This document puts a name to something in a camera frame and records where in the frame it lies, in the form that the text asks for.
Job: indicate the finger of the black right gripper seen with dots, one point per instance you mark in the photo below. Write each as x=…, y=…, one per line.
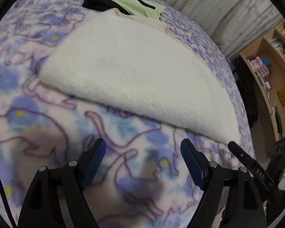
x=260, y=176

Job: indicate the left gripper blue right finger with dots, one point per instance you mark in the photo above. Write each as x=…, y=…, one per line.
x=196, y=162

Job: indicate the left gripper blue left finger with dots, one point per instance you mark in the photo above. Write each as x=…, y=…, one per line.
x=90, y=161

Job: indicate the cream knit cardigan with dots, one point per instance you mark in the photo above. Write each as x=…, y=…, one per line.
x=134, y=64

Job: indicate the pink drawer organizer box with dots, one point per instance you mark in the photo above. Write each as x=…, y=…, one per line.
x=259, y=67

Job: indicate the blue small box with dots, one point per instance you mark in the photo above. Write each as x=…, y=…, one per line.
x=266, y=62

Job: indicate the wooden shelf desk unit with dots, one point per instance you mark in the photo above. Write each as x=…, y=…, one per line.
x=272, y=47

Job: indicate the grey patterned curtain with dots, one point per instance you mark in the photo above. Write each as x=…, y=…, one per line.
x=231, y=24

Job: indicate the green and black garment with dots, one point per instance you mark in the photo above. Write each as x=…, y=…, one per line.
x=142, y=8

